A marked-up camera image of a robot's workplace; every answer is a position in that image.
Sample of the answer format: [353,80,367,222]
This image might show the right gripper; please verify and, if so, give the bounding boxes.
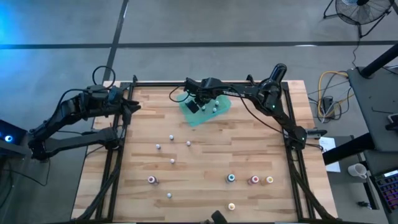
[185,77,225,114]

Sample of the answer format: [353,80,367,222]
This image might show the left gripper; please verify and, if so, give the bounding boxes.
[106,97,142,127]

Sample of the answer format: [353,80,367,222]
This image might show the teal plastic bin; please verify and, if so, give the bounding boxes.
[176,90,233,128]

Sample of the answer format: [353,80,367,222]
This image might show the black desk lamp head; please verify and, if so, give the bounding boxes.
[254,63,288,106]

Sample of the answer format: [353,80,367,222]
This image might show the dark rounded object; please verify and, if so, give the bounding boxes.
[203,210,229,224]

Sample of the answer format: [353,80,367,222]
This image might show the black metal stand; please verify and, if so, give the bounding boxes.
[0,146,51,187]

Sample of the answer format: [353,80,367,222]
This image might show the black computer blue light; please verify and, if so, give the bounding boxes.
[0,119,27,154]

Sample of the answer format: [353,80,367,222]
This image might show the black power adapter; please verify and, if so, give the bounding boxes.
[322,96,336,119]

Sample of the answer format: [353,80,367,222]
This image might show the white paper sheet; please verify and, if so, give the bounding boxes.
[318,136,341,174]

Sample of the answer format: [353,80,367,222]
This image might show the white mug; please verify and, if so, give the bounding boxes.
[347,162,369,180]

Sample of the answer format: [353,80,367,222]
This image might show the black side desk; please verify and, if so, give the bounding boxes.
[322,66,398,166]

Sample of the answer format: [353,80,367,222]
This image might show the black floor fan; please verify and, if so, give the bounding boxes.
[322,0,394,39]

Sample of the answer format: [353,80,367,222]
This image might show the black pole stand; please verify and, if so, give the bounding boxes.
[359,43,398,79]

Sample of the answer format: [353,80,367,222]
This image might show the black keyboard teal keys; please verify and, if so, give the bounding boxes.
[373,169,398,215]

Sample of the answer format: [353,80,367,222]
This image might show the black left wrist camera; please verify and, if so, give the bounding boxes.
[108,86,124,102]

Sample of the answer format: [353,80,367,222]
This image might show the black aluminium frame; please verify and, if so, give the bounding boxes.
[74,74,340,224]

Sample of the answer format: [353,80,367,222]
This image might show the yellow cable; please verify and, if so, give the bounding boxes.
[317,70,355,119]

